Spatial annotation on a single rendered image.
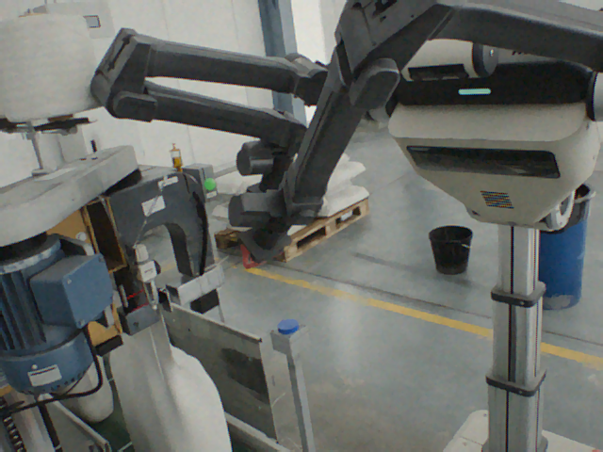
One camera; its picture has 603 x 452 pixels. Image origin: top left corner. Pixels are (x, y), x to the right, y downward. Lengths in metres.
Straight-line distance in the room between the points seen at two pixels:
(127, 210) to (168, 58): 0.42
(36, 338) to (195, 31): 5.66
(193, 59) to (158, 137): 5.11
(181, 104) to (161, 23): 5.24
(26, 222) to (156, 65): 0.32
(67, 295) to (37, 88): 0.32
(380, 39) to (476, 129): 0.50
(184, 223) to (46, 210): 0.46
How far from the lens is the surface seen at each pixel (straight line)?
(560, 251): 3.06
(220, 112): 0.99
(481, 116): 1.04
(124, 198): 1.20
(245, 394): 1.89
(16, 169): 4.00
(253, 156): 1.09
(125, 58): 0.87
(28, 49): 0.93
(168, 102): 0.93
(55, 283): 0.88
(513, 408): 1.53
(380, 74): 0.57
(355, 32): 0.59
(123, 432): 2.07
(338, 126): 0.69
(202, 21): 6.51
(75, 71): 0.94
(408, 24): 0.54
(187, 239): 1.31
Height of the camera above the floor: 1.59
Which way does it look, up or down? 20 degrees down
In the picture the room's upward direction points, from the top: 8 degrees counter-clockwise
